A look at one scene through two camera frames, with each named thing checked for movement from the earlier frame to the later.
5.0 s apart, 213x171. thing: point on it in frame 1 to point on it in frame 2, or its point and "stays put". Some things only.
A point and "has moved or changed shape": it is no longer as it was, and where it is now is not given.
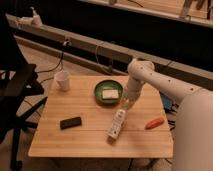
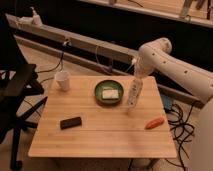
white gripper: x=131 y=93 to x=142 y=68
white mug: x=62 y=80 stays put
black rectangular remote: x=71 y=122 stays put
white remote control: x=116 y=126 has moved or changed shape
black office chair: x=18 y=80 stays put
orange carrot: x=154 y=123 stays put
